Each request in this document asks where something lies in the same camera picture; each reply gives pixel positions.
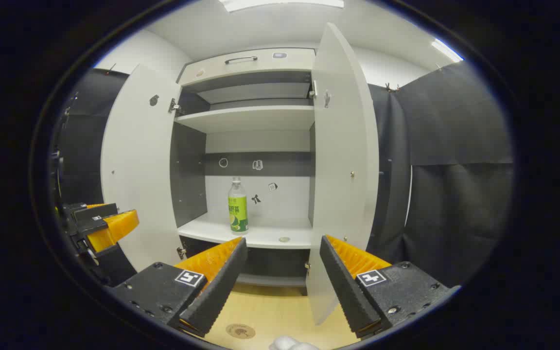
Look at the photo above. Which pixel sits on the white cabinet door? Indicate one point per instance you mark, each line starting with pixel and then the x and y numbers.
pixel 343 170
pixel 139 170

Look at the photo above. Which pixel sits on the long ceiling light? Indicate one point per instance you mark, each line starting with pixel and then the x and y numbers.
pixel 280 4

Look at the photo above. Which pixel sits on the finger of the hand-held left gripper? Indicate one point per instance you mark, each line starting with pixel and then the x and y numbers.
pixel 114 226

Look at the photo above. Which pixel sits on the round brown coaster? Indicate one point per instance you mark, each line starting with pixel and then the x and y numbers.
pixel 240 331

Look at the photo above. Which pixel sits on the grey white cabinet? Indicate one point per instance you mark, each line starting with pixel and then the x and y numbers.
pixel 255 119

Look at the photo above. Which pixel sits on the black backdrop cloth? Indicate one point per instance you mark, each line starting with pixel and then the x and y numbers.
pixel 455 209
pixel 83 146

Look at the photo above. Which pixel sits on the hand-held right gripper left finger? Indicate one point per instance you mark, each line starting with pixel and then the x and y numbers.
pixel 217 291

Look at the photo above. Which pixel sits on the green label bottle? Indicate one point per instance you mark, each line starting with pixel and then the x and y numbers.
pixel 237 214

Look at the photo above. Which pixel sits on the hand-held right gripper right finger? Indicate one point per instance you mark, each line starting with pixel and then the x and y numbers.
pixel 348 291

